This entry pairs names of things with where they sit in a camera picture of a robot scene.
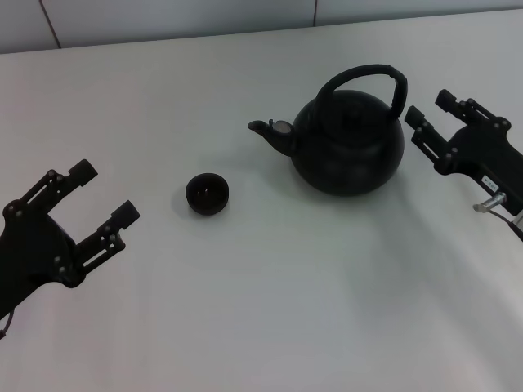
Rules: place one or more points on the black teapot lid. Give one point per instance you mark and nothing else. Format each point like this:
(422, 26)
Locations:
(352, 119)

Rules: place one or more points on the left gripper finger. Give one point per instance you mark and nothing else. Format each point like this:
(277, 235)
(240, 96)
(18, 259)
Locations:
(83, 172)
(126, 214)

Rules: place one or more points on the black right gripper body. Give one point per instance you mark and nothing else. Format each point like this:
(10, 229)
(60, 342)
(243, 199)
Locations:
(486, 151)

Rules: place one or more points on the silver cylindrical connector plug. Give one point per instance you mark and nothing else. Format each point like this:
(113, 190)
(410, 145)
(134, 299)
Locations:
(492, 201)

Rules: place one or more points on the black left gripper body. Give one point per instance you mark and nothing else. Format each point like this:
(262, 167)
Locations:
(32, 253)

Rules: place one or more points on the small black teacup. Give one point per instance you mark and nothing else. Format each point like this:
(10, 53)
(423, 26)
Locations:
(207, 204)

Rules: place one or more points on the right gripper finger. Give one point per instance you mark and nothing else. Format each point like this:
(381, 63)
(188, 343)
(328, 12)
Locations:
(417, 118)
(447, 100)

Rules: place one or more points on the black round teapot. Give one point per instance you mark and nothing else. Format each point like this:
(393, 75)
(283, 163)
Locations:
(347, 163)

